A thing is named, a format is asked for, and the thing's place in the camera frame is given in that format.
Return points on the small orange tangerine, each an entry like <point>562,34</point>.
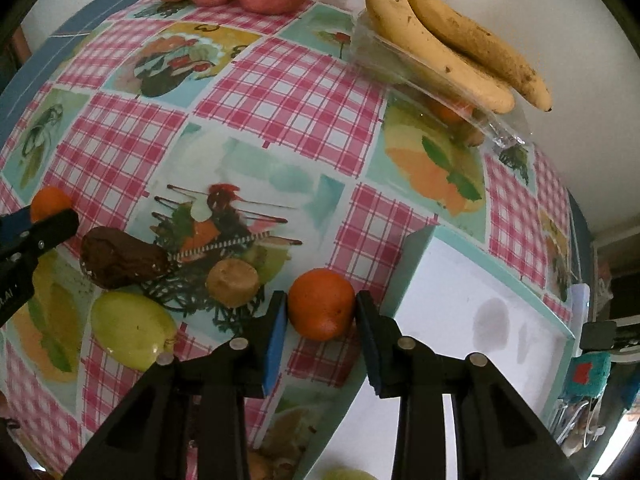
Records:
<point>49,200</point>

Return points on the clear plastic container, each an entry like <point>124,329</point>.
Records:
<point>385,60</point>

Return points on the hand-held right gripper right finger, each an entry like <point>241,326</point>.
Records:
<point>371,345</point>

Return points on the spotted yellow banana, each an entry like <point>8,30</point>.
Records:
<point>480,40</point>

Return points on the large orange tangerine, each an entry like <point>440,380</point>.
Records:
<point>321,305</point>

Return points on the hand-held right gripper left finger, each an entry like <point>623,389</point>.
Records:
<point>272,345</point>

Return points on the bunch of yellow bananas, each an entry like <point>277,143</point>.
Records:
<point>425,45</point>

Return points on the black box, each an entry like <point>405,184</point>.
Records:
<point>599,335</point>

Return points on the teal cloth with red patch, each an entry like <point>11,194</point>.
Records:
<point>587,375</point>

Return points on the white tray with teal rim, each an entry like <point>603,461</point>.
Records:
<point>475,320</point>

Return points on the yellow-green pear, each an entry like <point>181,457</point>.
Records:
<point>131,329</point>

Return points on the elongated dark brown fruit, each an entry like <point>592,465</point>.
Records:
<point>122,258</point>

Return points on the round tan fruit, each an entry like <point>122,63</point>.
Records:
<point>233,283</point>

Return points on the green apple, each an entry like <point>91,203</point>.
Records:
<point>346,475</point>

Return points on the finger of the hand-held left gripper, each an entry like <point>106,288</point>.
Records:
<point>14,225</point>
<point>52,232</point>

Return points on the white device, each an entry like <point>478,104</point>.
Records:
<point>580,310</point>

